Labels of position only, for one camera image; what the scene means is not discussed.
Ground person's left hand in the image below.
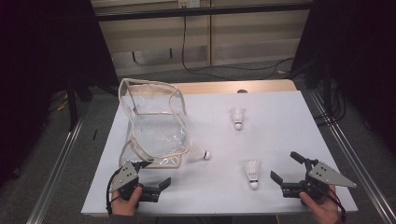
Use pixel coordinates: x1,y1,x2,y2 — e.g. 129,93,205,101
111,186,144,217

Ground clear plastic bag beige trim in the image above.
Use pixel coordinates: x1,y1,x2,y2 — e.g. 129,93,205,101
117,77,191,170

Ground right hand-held gripper black cable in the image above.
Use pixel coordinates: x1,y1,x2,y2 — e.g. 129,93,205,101
317,186,348,223

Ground hand-held gripper black cable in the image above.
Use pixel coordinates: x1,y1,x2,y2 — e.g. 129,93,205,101
317,186,348,223
106,170,123,217

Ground white feather shuttlecock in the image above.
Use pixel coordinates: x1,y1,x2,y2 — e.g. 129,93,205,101
186,144,212,164
242,159,262,190
229,106,247,131

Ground aluminium floor rail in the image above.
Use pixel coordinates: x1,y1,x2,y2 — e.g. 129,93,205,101
307,90,396,224
26,115,87,224

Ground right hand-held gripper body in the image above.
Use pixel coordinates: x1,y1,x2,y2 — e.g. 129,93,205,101
279,161,358,201

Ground black curtain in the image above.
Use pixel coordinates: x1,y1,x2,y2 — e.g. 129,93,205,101
0,0,120,188
290,0,396,153

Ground black metal stand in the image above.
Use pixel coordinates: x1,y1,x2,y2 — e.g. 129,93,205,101
304,59,334,108
66,77,94,132

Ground black horizontal bar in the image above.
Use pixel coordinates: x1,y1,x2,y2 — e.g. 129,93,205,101
94,2,314,22

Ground black floor cables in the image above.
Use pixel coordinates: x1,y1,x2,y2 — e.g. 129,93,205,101
312,78,347,125

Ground person's right hand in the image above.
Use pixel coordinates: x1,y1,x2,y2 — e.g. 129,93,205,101
299,184,342,224

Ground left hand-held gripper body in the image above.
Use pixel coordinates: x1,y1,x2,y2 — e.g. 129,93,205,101
108,161,162,203

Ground white table sheet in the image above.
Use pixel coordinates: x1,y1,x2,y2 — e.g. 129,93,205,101
80,90,359,217

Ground left hand-held gripper black cable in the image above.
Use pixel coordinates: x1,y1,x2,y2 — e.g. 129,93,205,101
106,170,123,217

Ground black wall cable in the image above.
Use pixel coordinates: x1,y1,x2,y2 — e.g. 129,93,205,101
181,6,296,81

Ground white power socket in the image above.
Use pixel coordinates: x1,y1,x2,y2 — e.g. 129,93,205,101
177,0,201,8

